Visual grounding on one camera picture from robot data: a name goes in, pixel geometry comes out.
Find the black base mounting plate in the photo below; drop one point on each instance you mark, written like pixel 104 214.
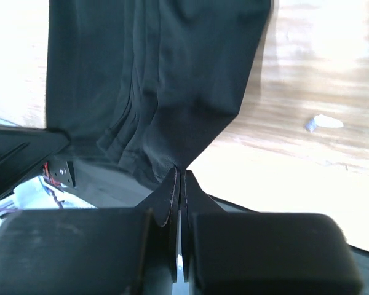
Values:
pixel 104 187

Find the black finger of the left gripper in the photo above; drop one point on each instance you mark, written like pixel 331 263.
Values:
pixel 23 152

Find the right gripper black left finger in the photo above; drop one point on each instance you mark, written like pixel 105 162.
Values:
pixel 93 251

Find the black t shirt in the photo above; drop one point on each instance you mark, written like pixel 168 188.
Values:
pixel 146 86

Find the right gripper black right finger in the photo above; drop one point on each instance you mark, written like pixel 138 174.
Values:
pixel 229 252

